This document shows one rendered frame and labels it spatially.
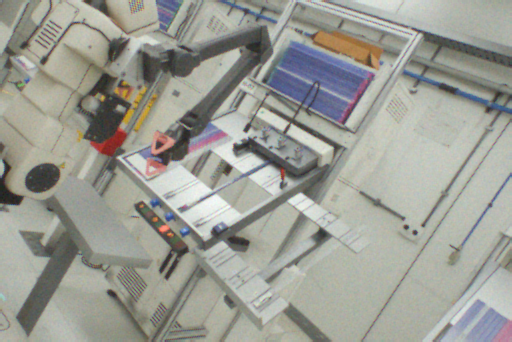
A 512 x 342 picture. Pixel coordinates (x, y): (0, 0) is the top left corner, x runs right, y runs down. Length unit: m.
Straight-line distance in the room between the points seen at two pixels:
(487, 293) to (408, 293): 1.68
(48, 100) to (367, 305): 2.66
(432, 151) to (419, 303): 1.08
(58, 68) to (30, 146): 0.24
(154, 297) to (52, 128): 1.14
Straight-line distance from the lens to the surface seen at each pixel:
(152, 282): 2.28
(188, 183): 1.93
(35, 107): 1.46
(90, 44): 1.31
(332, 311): 3.53
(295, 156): 1.96
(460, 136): 3.44
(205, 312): 2.05
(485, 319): 1.61
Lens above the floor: 1.21
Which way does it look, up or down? 6 degrees down
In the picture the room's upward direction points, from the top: 31 degrees clockwise
